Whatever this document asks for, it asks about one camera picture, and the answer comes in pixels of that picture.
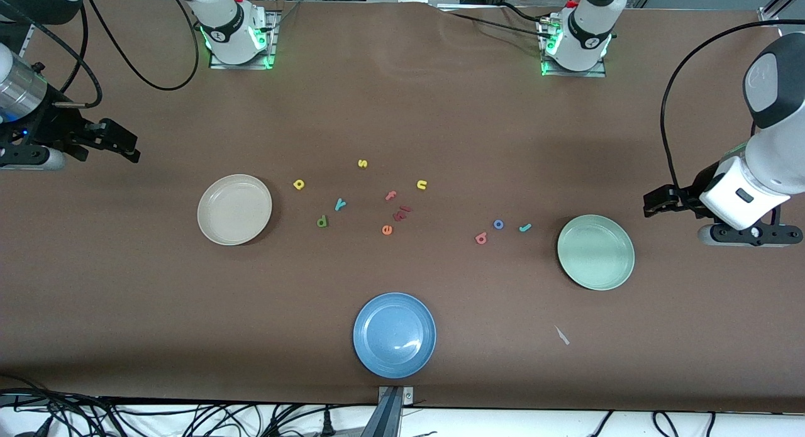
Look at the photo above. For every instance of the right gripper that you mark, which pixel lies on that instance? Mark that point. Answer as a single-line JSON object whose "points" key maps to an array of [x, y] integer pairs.
{"points": [[51, 127]]}

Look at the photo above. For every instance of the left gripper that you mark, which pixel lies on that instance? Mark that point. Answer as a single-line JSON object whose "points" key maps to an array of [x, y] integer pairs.
{"points": [[690, 195]]}

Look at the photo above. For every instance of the green foam letter p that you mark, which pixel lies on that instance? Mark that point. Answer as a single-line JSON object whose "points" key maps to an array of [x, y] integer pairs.
{"points": [[322, 222]]}

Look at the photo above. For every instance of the teal foam letter y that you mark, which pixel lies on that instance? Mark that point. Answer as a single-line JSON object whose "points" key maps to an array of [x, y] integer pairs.
{"points": [[340, 204]]}

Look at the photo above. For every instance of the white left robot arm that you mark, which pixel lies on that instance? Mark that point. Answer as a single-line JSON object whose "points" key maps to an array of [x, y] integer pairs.
{"points": [[780, 154]]}

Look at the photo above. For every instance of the light green plate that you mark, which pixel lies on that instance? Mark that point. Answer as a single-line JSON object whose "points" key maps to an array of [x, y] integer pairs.
{"points": [[595, 253]]}

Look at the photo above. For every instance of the beige brown plate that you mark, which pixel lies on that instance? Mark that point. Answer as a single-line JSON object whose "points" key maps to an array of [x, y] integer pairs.
{"points": [[234, 209]]}

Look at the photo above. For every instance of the white paper scrap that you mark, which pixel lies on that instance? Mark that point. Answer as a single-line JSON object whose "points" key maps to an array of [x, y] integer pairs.
{"points": [[561, 335]]}

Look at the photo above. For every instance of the brown paper table cover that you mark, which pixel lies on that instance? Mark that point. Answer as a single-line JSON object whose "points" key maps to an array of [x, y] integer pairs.
{"points": [[402, 97]]}

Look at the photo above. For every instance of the blue plate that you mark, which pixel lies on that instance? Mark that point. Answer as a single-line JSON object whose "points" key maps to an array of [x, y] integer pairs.
{"points": [[394, 335]]}

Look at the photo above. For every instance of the aluminium frame profile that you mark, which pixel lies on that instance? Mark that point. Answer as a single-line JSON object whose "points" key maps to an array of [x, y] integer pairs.
{"points": [[26, 41], [770, 13]]}

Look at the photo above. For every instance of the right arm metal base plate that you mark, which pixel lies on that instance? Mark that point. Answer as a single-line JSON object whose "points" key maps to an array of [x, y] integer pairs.
{"points": [[242, 66]]}

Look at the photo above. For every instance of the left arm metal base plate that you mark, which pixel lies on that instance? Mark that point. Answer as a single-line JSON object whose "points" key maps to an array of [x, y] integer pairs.
{"points": [[566, 73]]}

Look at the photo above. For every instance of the aluminium bracket profile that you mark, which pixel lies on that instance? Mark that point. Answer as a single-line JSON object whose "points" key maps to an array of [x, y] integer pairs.
{"points": [[393, 412]]}

